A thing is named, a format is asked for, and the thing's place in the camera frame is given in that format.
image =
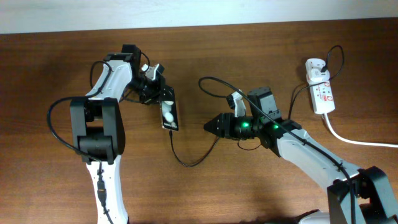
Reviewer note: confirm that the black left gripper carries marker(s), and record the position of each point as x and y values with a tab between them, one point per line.
155	96

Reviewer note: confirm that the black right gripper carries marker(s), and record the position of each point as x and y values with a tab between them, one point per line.
227	126

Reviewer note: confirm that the black Samsung smartphone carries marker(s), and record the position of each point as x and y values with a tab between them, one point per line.
169	116

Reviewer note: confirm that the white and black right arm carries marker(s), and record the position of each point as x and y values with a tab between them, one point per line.
355	195

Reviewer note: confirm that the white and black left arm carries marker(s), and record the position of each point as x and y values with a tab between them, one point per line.
97	126

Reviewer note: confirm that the white USB charger plug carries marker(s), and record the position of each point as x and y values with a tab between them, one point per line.
315	76

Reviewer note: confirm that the white power strip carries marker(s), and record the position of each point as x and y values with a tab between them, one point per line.
321	93

